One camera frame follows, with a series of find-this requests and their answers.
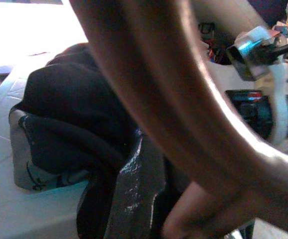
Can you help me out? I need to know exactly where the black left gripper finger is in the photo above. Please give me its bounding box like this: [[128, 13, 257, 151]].
[[104, 129, 166, 239]]

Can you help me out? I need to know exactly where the black garment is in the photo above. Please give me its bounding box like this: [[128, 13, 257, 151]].
[[16, 42, 192, 239]]

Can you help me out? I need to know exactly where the light blue folding table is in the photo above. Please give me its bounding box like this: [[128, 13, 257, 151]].
[[0, 48, 288, 239]]

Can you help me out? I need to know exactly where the grey printed garment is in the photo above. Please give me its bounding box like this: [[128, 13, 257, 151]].
[[8, 109, 90, 192]]

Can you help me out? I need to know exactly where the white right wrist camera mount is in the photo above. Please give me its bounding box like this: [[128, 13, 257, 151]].
[[225, 24, 288, 145]]

